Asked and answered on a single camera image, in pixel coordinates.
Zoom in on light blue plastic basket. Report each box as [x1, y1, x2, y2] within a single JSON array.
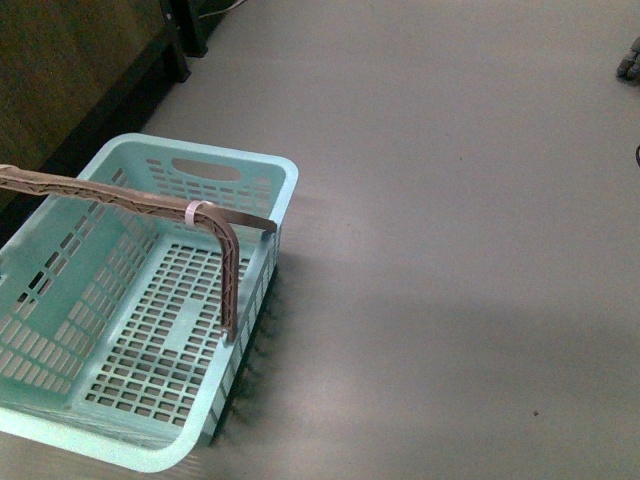
[[1, 134, 298, 473]]

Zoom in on dark wooden cabinet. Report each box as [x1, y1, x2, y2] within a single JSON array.
[[0, 0, 209, 211]]

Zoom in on white cable tie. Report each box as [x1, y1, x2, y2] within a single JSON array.
[[184, 200, 215, 227]]

